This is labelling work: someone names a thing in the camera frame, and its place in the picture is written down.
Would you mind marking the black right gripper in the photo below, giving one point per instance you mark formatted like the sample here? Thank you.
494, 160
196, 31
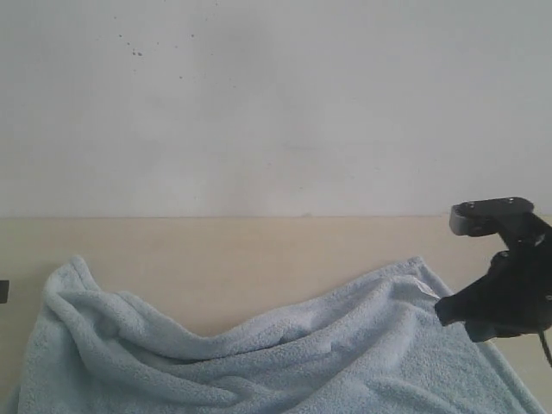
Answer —
512, 299

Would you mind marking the light blue terry towel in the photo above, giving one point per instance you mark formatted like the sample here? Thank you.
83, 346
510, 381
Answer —
373, 345

